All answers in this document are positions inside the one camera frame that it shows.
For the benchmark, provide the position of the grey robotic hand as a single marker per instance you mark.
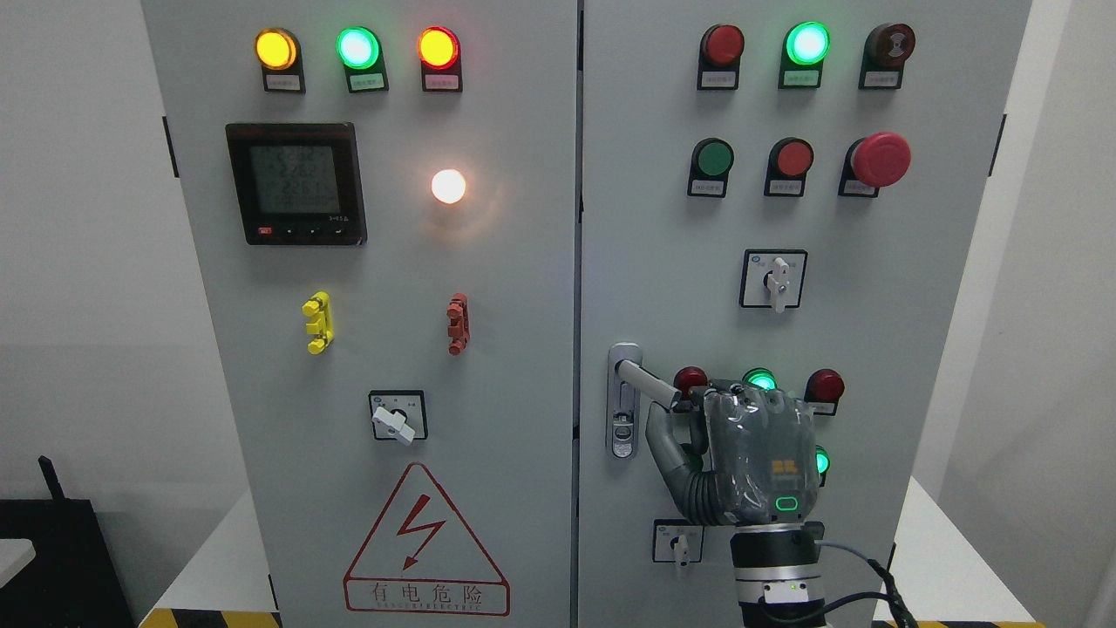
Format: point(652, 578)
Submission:
point(761, 444)

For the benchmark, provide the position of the silver door handle lock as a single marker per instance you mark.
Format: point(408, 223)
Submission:
point(628, 380)

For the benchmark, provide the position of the grey right cabinet door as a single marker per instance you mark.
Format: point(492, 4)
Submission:
point(662, 269)

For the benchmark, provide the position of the grey cabinet door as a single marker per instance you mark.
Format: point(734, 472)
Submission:
point(500, 414)
point(662, 269)

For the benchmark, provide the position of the grey left cabinet door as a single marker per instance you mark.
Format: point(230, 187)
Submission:
point(500, 414)

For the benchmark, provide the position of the green indicator light left door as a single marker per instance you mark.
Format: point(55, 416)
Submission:
point(362, 57)

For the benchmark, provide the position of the green lit button lower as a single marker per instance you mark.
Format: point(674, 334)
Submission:
point(823, 463)

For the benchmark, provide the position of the green lit indicator light middle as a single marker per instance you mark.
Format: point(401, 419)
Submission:
point(761, 377)

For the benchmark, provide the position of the dark red indicator light right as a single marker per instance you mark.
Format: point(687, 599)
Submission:
point(823, 392)

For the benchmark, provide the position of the dark red indicator light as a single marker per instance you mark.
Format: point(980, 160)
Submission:
point(823, 392)
point(690, 377)

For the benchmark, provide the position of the dark red indicator light left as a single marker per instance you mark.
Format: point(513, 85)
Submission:
point(690, 377)

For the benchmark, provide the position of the yellow black hazard tape right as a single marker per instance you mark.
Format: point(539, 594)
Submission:
point(977, 624)

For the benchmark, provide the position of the yellow black hazard tape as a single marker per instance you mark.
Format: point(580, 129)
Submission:
point(977, 624)
point(184, 618)

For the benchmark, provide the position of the green push button upper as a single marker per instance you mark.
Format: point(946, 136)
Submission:
point(711, 162)

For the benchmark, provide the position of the red push button upper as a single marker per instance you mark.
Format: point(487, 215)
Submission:
point(788, 163)

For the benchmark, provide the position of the red terminal clip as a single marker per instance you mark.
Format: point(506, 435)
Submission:
point(458, 328)

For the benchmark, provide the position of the red emergency stop button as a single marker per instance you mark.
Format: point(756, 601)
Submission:
point(874, 162)

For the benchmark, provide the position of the red electric hazard warning sticker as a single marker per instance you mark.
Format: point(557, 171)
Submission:
point(421, 556)

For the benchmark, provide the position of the white glowing indicator light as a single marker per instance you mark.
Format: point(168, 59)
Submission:
point(448, 185)

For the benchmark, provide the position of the red indicator light top right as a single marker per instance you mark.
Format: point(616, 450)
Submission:
point(718, 61)

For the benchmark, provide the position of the green indicator light top right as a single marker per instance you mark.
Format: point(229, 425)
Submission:
point(802, 58)

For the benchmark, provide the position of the dark red buzzer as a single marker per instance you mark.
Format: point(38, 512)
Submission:
point(884, 56)

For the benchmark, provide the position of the yellow terminal clip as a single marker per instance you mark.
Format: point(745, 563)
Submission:
point(319, 322)

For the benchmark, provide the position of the red lit indicator light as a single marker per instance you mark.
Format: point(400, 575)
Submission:
point(439, 51)

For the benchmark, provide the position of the black digital power meter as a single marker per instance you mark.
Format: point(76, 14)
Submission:
point(298, 183)

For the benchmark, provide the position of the yellow black hazard tape left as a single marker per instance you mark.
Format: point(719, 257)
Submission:
point(184, 618)

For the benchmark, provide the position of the yellow indicator light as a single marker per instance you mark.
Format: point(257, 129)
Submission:
point(281, 58)

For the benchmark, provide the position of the black box with antenna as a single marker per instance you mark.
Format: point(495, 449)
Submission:
point(71, 581)

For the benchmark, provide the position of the black rotary selector switch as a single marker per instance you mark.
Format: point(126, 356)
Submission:
point(815, 529)

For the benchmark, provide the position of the white selector switch lower right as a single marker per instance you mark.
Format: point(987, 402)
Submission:
point(677, 542)

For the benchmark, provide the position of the white selector switch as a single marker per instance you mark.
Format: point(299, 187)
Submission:
point(677, 542)
point(772, 279)

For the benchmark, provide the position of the white selector switch upper right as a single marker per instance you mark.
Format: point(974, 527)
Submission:
point(772, 279)

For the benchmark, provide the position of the white selector switch left door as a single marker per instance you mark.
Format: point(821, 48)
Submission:
point(398, 415)

